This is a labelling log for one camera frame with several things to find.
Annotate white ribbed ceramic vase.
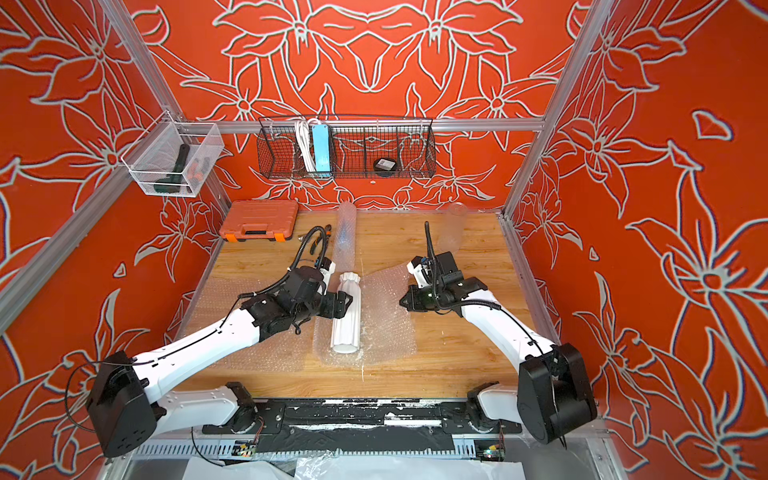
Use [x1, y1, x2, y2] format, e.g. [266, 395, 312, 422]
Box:
[330, 272, 362, 354]

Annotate bubble wrap sheet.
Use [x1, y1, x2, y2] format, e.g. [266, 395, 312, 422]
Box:
[191, 274, 319, 373]

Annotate narrow bubble bundle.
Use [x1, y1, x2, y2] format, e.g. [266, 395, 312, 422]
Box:
[332, 202, 357, 274]

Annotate bubble wrap roll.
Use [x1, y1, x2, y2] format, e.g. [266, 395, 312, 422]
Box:
[313, 265, 417, 368]

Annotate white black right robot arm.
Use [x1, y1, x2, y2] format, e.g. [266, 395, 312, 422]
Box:
[399, 252, 598, 444]

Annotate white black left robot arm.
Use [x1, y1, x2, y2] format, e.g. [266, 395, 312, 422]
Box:
[86, 266, 355, 458]

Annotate orange plastic tool case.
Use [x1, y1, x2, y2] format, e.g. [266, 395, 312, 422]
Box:
[219, 199, 299, 243]

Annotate small black device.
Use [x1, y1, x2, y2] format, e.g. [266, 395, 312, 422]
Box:
[373, 158, 398, 176]

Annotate light blue box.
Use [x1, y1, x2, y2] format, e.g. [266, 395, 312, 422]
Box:
[311, 124, 331, 174]

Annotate dark green screwdriver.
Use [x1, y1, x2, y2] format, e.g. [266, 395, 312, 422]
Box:
[153, 143, 190, 194]

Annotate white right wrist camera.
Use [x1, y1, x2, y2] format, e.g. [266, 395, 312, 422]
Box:
[407, 256, 431, 288]

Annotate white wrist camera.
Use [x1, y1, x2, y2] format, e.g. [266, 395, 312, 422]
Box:
[407, 256, 431, 288]
[319, 257, 336, 290]

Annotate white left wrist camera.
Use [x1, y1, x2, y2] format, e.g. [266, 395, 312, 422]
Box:
[319, 257, 336, 290]

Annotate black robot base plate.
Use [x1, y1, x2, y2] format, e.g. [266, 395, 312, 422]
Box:
[202, 398, 523, 436]

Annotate black wire wall basket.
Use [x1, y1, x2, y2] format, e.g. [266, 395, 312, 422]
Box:
[256, 114, 437, 180]

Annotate white coiled cable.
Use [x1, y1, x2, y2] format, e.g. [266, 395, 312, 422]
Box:
[293, 119, 318, 174]

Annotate clear acrylic wall box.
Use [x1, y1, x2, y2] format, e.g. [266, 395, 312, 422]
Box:
[120, 111, 224, 198]

